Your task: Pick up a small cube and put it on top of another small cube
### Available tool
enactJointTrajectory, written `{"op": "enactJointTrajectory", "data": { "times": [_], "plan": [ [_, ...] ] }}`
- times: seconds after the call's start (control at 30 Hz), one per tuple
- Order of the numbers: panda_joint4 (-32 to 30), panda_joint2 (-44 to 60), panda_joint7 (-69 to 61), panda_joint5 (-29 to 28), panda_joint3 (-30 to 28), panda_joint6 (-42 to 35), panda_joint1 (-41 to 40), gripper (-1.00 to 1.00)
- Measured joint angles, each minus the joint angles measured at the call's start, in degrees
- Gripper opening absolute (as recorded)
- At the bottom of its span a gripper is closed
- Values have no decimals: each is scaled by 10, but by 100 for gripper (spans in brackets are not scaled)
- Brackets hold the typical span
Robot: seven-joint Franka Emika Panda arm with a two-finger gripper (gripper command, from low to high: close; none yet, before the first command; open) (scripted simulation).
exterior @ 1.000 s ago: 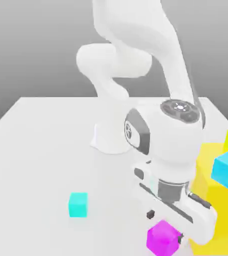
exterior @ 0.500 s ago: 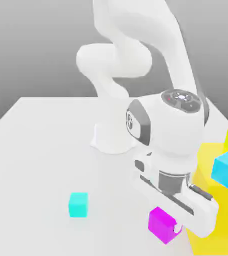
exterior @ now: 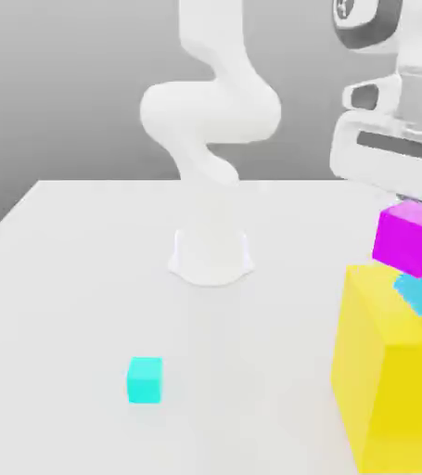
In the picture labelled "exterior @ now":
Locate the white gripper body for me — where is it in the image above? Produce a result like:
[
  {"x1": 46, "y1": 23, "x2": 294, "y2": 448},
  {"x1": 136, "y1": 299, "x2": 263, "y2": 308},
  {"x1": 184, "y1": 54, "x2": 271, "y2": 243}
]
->
[{"x1": 328, "y1": 109, "x2": 422, "y2": 210}]

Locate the small magenta cube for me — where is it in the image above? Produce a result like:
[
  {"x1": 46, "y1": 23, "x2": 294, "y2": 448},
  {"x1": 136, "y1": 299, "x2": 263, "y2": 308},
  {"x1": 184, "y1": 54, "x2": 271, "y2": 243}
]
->
[{"x1": 371, "y1": 199, "x2": 422, "y2": 279}]

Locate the small cyan cube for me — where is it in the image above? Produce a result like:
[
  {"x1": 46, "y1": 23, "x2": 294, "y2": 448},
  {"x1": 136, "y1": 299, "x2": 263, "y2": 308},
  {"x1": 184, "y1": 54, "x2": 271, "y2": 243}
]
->
[{"x1": 126, "y1": 355, "x2": 164, "y2": 404}]

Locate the large yellow box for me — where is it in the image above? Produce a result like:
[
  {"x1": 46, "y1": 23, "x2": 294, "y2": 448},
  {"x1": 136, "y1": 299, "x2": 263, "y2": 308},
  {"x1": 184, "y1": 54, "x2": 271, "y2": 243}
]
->
[{"x1": 329, "y1": 263, "x2": 422, "y2": 475}]

